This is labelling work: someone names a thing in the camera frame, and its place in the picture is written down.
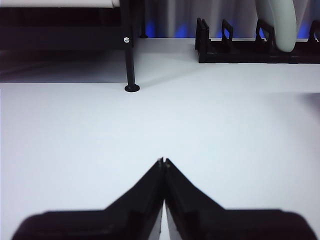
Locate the black dish rack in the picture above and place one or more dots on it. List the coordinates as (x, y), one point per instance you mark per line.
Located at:
(237, 53)

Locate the pale green plate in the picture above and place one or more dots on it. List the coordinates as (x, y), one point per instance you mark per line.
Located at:
(285, 30)

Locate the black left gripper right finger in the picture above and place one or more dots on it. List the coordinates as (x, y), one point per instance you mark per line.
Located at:
(225, 225)

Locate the black metal shelf frame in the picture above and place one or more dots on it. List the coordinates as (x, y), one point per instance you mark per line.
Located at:
(130, 67)

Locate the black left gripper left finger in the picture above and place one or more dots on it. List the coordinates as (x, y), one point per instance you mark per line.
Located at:
(100, 225)

